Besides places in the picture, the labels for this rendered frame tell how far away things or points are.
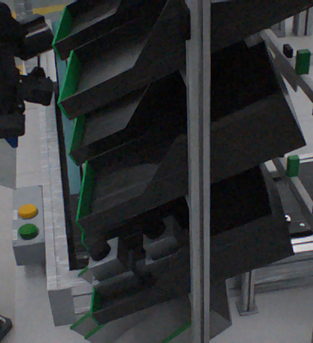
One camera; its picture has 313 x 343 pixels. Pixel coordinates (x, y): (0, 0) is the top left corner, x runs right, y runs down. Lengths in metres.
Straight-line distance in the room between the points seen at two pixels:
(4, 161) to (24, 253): 2.06
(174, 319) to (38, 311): 0.46
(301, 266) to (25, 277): 0.59
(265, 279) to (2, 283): 0.57
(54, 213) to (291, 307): 0.55
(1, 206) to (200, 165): 1.05
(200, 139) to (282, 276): 0.74
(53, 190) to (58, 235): 0.18
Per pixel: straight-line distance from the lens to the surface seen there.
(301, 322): 1.34
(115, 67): 0.73
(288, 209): 1.42
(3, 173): 3.35
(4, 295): 1.44
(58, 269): 1.32
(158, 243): 0.84
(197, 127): 0.65
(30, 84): 1.13
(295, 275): 1.38
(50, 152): 1.67
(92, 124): 0.97
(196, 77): 0.62
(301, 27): 2.49
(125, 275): 0.88
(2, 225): 1.62
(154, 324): 1.03
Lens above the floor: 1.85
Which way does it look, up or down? 35 degrees down
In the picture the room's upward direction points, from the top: 3 degrees counter-clockwise
